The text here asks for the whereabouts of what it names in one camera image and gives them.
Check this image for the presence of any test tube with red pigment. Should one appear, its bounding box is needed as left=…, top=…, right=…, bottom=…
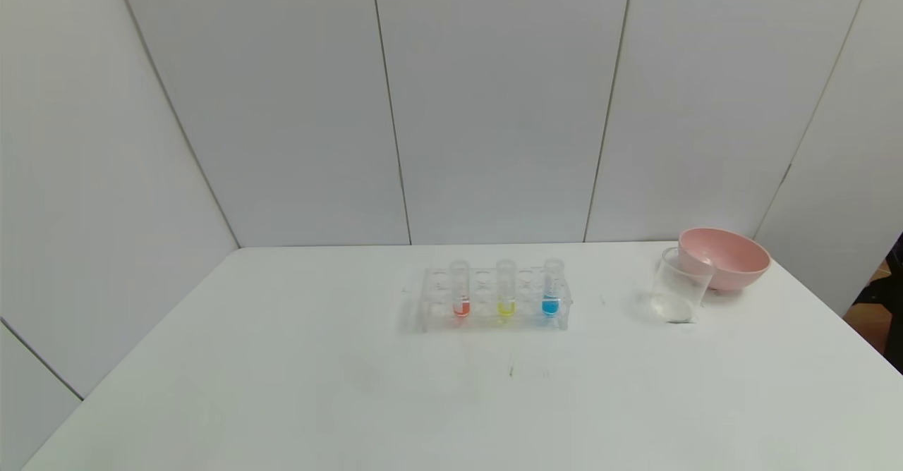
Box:
left=450, top=259, right=471, bottom=318

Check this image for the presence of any test tube with yellow pigment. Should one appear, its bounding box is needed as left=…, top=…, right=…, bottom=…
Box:
left=496, top=259, right=517, bottom=319

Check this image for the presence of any clear plastic test tube rack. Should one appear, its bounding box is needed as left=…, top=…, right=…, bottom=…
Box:
left=416, top=265, right=574, bottom=332

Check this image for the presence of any test tube with blue pigment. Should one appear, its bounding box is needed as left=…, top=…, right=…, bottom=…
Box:
left=543, top=258, right=565, bottom=317

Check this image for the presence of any clear plastic measuring beaker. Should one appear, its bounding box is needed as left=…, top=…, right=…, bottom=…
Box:
left=650, top=247, right=716, bottom=324

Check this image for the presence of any pink plastic bowl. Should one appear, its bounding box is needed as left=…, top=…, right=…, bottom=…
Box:
left=678, top=227, right=772, bottom=292

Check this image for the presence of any black object beside table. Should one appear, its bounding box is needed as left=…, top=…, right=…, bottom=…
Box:
left=854, top=233, right=903, bottom=374

